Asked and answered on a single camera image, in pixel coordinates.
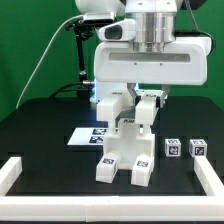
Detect white tagged cube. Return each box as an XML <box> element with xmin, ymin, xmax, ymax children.
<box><xmin>165</xmin><ymin>139</ymin><xmax>181</xmax><ymax>157</ymax></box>
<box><xmin>189</xmin><ymin>139</ymin><xmax>207</xmax><ymax>157</ymax></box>

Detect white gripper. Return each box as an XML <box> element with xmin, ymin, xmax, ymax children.
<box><xmin>94</xmin><ymin>37</ymin><xmax>211</xmax><ymax>108</ymax></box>

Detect white U-shaped fence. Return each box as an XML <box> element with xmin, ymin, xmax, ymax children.
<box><xmin>0</xmin><ymin>157</ymin><xmax>224</xmax><ymax>222</ymax></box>

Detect grey camera on stand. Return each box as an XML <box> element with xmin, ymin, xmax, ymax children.
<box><xmin>83</xmin><ymin>12</ymin><xmax>115</xmax><ymax>26</ymax></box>

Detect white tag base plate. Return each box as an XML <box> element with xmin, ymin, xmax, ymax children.
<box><xmin>68</xmin><ymin>127</ymin><xmax>107</xmax><ymax>146</ymax></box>

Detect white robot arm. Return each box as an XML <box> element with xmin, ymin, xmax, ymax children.
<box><xmin>75</xmin><ymin>0</ymin><xmax>213</xmax><ymax>103</ymax></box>

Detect white camera cable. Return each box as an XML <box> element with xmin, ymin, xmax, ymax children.
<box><xmin>15</xmin><ymin>14</ymin><xmax>85</xmax><ymax>110</ymax></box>

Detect black cables at base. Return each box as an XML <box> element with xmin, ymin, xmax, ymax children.
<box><xmin>48</xmin><ymin>79</ymin><xmax>96</xmax><ymax>99</ymax></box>

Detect black camera stand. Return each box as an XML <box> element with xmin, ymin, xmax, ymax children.
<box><xmin>65</xmin><ymin>19</ymin><xmax>93</xmax><ymax>98</ymax></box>

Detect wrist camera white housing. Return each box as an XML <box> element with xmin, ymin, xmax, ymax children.
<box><xmin>97</xmin><ymin>19</ymin><xmax>136</xmax><ymax>42</ymax></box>

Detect white chair back frame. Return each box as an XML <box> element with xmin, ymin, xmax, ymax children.
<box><xmin>96</xmin><ymin>90</ymin><xmax>160</xmax><ymax>131</ymax></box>

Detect white chair seat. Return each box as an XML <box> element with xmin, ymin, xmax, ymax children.
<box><xmin>103</xmin><ymin>123</ymin><xmax>155</xmax><ymax>170</ymax></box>

